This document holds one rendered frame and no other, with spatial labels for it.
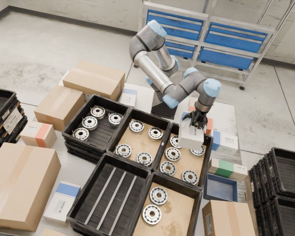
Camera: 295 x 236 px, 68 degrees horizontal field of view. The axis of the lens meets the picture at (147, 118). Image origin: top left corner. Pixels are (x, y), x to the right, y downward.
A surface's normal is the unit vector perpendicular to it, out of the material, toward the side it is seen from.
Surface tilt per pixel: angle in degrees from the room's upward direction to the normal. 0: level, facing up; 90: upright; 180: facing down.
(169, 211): 0
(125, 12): 90
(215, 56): 90
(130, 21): 90
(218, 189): 0
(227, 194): 0
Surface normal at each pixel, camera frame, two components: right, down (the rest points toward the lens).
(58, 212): 0.12, -0.64
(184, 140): -0.17, 0.74
